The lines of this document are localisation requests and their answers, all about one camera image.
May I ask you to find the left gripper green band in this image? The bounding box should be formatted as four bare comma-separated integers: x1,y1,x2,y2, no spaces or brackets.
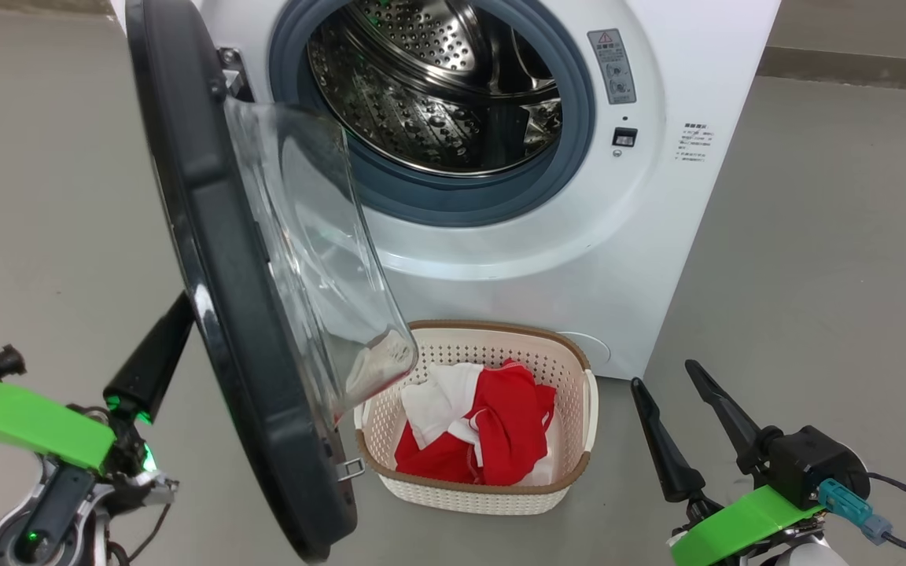
0,292,197,473

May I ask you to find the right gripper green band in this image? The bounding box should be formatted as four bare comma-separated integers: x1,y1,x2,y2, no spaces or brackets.
630,359,824,566

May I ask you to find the black round glass washer door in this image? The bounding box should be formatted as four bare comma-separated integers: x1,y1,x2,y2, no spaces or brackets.
124,0,421,564

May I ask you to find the red white garment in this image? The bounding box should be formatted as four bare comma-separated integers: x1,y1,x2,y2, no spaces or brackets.
465,359,558,487

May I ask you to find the white front-load washing machine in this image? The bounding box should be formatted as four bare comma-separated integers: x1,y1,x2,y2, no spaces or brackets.
111,0,782,381

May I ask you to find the cream perforated laundry basket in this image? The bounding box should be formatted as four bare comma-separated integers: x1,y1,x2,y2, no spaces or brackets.
353,320,601,517

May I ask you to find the metal washer door hinge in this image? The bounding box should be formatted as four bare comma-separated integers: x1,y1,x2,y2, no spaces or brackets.
217,47,254,104

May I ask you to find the grey rubber door gasket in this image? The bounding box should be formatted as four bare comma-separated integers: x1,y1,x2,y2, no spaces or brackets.
268,0,598,230

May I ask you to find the round white filter cover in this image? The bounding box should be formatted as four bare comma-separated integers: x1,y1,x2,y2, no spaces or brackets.
575,330,613,371

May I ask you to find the grey warning sticker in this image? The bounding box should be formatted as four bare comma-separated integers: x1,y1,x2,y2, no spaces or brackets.
587,28,638,106

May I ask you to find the stainless steel washer drum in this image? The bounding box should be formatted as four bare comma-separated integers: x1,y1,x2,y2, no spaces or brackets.
308,0,565,176

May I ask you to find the white basket handle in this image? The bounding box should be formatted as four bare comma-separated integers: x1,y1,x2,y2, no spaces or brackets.
582,369,601,458

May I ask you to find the right camera cable teal connector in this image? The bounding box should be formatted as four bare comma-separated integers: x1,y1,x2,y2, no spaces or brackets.
818,472,906,558

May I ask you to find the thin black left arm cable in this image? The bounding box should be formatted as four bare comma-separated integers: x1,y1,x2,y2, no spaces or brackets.
105,503,172,566

